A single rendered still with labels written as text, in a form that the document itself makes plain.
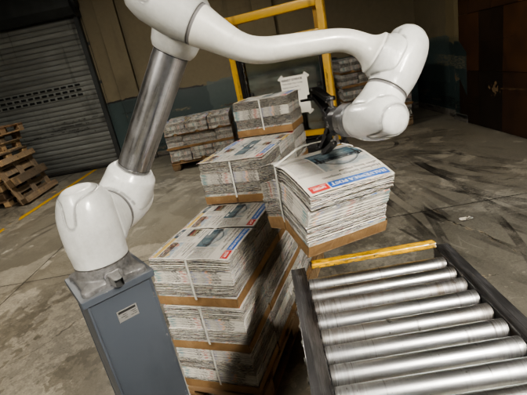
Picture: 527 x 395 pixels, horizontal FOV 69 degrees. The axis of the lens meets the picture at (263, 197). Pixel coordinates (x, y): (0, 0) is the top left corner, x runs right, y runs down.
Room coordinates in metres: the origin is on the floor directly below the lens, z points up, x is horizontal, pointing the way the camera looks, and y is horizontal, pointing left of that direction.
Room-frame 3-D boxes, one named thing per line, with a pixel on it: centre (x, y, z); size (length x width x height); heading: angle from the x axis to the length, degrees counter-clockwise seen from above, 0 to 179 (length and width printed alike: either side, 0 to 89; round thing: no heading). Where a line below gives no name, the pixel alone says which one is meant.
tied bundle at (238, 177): (2.06, 0.08, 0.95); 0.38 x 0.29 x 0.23; 68
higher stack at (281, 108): (2.60, -0.14, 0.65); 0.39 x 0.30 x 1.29; 68
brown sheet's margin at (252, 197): (2.06, 0.08, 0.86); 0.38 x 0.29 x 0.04; 68
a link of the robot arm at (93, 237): (1.05, 0.49, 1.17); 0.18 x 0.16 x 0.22; 170
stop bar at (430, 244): (1.18, -0.33, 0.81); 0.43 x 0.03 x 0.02; 87
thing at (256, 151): (2.06, 0.09, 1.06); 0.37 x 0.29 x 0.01; 68
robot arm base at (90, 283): (1.02, 0.48, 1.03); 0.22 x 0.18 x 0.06; 35
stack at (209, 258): (1.93, 0.13, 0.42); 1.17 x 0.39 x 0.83; 158
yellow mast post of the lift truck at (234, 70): (3.13, -0.01, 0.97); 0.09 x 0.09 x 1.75; 68
